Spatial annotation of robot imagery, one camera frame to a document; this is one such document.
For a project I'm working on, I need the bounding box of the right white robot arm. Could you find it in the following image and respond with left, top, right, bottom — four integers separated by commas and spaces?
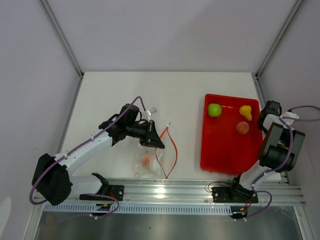
228, 100, 306, 203

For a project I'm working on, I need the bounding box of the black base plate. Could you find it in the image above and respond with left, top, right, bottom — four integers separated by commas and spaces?
106, 185, 125, 202
208, 185, 259, 204

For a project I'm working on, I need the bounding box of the red orange peach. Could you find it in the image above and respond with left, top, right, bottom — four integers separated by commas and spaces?
235, 121, 250, 135

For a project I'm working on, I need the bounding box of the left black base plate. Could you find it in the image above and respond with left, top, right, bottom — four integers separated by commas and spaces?
106, 185, 125, 202

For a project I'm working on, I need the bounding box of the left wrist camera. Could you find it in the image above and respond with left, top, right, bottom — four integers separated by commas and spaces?
145, 107, 157, 121

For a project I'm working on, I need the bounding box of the clear zip top bag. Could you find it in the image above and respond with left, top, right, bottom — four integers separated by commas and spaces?
132, 123, 179, 180

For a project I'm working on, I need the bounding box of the aluminium mounting rail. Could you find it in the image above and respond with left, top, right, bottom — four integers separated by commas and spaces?
33, 177, 307, 207

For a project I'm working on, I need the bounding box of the frame post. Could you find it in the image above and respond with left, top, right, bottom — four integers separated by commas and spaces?
38, 0, 84, 78
254, 0, 306, 78

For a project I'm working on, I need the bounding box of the green apple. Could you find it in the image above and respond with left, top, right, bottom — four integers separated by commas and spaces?
207, 103, 222, 118

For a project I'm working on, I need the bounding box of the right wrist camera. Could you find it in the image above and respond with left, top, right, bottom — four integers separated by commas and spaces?
280, 111, 300, 126

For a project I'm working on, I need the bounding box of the right frame post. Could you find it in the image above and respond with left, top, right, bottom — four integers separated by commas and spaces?
254, 0, 306, 78

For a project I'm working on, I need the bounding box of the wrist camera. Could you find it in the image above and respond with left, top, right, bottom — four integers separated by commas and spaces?
145, 107, 157, 121
280, 111, 300, 126

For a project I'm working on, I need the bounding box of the red plastic tray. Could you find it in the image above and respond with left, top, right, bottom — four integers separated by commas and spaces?
200, 93, 263, 175

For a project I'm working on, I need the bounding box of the slotted cable duct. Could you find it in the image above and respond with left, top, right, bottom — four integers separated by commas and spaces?
43, 203, 233, 216

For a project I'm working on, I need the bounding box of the yellow orange mango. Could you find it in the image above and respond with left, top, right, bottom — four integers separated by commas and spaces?
140, 152, 153, 168

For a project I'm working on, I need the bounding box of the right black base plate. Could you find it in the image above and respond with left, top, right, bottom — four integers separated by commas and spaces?
208, 185, 259, 204

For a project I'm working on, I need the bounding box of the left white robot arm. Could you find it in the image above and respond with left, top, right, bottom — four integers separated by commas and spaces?
29, 103, 165, 206

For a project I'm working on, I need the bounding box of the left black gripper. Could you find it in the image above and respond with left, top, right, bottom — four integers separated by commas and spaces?
126, 120, 165, 150

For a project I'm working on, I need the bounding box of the left frame post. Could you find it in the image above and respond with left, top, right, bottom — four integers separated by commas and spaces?
38, 0, 84, 78

